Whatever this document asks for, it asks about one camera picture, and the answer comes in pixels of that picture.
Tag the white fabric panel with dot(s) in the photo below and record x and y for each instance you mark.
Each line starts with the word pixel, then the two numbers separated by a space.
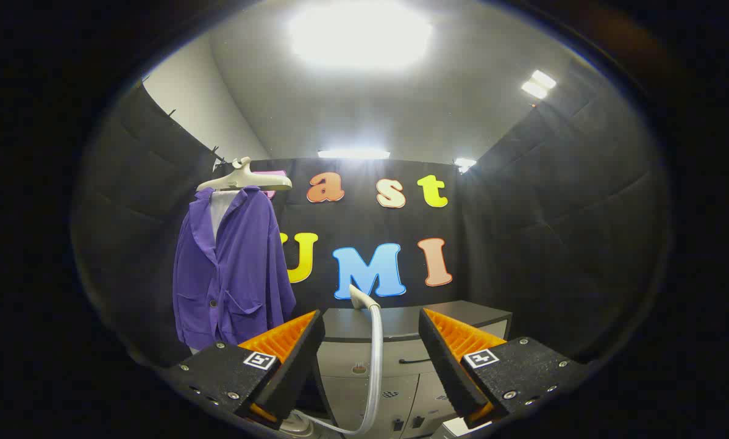
pixel 221 210

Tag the double ceiling light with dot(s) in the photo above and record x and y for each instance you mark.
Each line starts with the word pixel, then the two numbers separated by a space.
pixel 539 84

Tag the small ceiling light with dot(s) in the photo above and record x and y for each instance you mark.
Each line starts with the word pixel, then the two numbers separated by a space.
pixel 464 163

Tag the white plastic clothes hanger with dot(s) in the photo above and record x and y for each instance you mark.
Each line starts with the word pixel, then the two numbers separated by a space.
pixel 242 178

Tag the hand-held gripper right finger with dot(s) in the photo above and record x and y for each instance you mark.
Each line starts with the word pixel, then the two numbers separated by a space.
pixel 444 360

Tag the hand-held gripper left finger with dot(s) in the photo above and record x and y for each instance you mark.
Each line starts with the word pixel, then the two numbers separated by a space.
pixel 294 360

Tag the long ceiling strip light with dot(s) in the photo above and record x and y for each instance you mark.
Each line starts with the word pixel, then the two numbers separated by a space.
pixel 353 153

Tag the grey cabinet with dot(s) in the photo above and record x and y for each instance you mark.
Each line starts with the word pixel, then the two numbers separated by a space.
pixel 364 378

